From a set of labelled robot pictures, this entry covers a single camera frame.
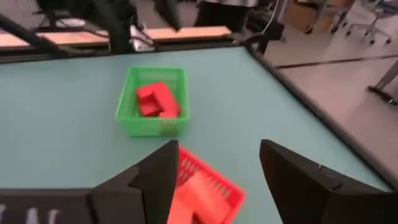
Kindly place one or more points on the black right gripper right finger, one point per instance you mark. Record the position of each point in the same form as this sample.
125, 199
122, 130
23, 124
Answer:
311, 193

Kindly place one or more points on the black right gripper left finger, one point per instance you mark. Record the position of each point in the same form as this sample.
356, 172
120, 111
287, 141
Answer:
146, 193

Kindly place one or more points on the salmon rectangular block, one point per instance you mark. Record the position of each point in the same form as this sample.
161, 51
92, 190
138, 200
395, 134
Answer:
205, 196

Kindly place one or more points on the small red block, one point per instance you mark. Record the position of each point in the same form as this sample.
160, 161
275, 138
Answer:
148, 109

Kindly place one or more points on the red rectangular block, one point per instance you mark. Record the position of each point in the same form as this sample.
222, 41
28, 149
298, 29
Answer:
168, 98
145, 92

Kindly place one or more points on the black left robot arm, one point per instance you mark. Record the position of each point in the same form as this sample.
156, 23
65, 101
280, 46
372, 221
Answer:
115, 25

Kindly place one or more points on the green plastic basket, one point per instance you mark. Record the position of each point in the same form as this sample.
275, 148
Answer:
133, 124

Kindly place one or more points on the red plastic basket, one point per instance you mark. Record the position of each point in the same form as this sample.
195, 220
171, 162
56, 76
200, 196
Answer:
231, 194

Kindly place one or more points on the grey desk leg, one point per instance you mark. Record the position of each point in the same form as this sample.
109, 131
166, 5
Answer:
384, 84

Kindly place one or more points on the white crumpled cloth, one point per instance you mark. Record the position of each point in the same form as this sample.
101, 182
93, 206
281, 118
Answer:
140, 39

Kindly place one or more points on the left wooden side board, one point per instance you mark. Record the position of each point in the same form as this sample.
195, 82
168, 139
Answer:
186, 32

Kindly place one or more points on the office chair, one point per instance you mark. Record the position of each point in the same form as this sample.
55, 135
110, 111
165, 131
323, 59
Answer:
371, 21

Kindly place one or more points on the person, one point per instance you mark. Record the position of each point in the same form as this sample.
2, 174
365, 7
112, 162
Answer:
224, 14

